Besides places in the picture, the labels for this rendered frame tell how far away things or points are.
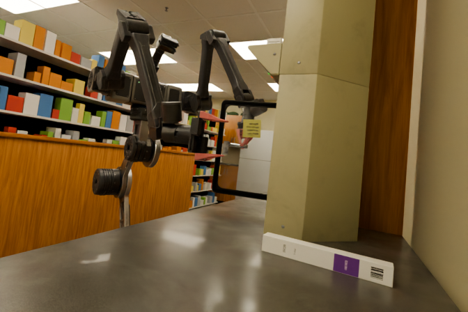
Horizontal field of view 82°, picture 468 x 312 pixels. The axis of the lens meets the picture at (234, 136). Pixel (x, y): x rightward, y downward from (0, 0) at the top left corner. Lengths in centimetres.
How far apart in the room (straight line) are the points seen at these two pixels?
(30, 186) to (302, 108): 216
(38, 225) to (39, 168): 45
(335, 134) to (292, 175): 17
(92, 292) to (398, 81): 112
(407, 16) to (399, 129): 44
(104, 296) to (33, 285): 10
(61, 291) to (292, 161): 58
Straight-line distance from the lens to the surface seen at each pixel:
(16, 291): 50
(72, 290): 49
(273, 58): 87
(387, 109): 118
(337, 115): 85
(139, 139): 157
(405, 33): 127
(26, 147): 248
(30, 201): 258
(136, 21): 107
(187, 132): 79
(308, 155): 78
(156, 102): 92
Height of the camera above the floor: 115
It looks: 4 degrees up
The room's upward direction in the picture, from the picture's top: 7 degrees clockwise
